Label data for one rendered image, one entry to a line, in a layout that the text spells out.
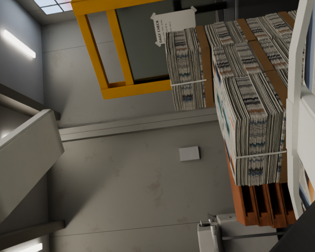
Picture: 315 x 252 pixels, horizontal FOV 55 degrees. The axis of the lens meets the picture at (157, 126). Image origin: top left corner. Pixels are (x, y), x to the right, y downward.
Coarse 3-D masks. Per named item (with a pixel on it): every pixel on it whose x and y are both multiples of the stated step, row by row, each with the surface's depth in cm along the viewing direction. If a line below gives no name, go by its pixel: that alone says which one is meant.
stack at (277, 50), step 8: (264, 40) 148; (272, 40) 147; (280, 40) 145; (288, 40) 143; (264, 48) 142; (272, 48) 141; (280, 48) 139; (288, 48) 138; (272, 56) 135; (280, 56) 134; (288, 56) 133; (272, 64) 131; (280, 64) 129; (280, 72) 124; (304, 184) 111; (304, 192) 112; (304, 200) 114; (304, 208) 115
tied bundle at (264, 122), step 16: (224, 80) 126; (240, 80) 125; (256, 80) 123; (224, 96) 124; (240, 96) 116; (256, 96) 115; (272, 96) 113; (224, 112) 133; (240, 112) 109; (256, 112) 108; (272, 112) 106; (224, 128) 141; (240, 128) 109; (256, 128) 109; (272, 128) 109; (240, 144) 114; (256, 144) 114; (272, 144) 114; (240, 160) 120; (256, 160) 119; (272, 160) 119; (240, 176) 126; (256, 176) 126; (272, 176) 125
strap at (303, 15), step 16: (304, 0) 13; (304, 16) 13; (304, 32) 13; (288, 64) 15; (288, 80) 15; (288, 96) 15; (288, 112) 15; (288, 128) 15; (288, 144) 16; (288, 160) 16; (288, 176) 17
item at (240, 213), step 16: (224, 144) 389; (240, 192) 308; (256, 192) 360; (272, 192) 335; (288, 192) 324; (240, 208) 317; (256, 208) 305; (272, 208) 340; (288, 208) 332; (256, 224) 300; (272, 224) 302
